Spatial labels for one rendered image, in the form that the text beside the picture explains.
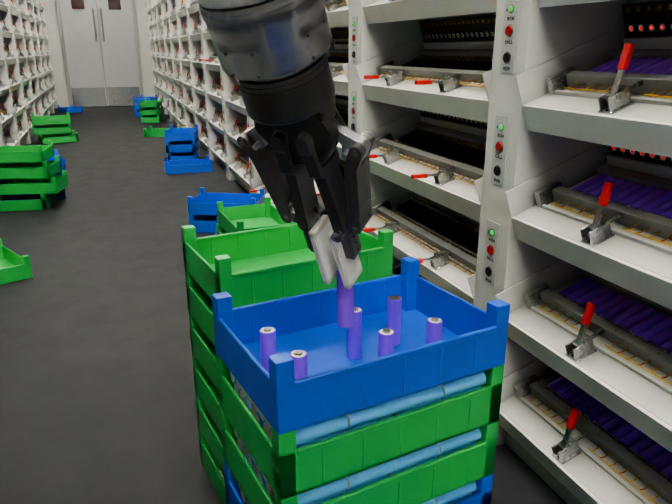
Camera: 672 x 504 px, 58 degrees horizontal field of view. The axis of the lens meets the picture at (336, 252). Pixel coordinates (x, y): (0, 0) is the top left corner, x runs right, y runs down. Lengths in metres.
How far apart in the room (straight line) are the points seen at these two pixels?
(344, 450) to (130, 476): 0.67
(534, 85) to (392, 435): 0.64
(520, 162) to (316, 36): 0.69
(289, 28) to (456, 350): 0.42
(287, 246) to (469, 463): 0.53
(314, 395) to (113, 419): 0.87
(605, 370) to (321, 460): 0.52
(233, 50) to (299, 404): 0.34
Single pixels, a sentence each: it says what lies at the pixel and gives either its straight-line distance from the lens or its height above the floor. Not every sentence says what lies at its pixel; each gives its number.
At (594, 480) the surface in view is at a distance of 1.12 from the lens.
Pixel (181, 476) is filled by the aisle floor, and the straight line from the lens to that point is 1.25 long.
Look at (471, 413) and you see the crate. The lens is 0.78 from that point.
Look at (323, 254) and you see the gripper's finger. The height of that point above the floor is 0.57.
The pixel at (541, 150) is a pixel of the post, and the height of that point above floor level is 0.60.
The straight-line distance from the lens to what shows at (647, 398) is 0.98.
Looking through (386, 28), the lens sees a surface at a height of 0.82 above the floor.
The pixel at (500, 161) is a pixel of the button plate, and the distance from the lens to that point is 1.13.
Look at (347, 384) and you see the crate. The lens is 0.64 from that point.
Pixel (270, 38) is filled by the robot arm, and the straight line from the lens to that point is 0.45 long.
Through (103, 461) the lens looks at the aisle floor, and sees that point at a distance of 1.33.
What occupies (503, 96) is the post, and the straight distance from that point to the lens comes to 1.12.
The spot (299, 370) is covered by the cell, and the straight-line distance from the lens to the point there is 0.63.
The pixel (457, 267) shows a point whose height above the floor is 0.31.
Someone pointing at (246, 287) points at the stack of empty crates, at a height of 0.43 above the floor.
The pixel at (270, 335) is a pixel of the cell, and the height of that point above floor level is 0.46.
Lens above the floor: 0.76
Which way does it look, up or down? 19 degrees down
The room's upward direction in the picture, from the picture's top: straight up
